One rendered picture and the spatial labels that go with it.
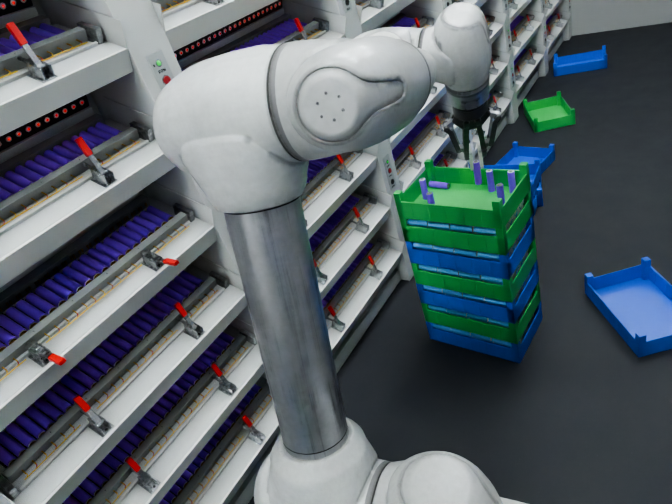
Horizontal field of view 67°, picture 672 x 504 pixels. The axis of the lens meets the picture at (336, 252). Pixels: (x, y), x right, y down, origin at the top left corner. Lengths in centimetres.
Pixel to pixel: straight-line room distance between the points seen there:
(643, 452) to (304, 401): 95
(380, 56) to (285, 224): 23
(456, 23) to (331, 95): 58
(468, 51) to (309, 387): 67
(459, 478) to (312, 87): 53
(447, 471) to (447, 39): 74
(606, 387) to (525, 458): 31
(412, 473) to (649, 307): 120
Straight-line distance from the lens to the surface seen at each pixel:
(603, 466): 145
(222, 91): 58
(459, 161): 244
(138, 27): 110
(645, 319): 177
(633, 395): 158
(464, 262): 144
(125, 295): 108
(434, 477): 76
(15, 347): 104
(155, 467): 128
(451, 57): 106
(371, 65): 51
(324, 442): 78
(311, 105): 50
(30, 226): 100
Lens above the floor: 122
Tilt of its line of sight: 32 degrees down
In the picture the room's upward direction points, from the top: 19 degrees counter-clockwise
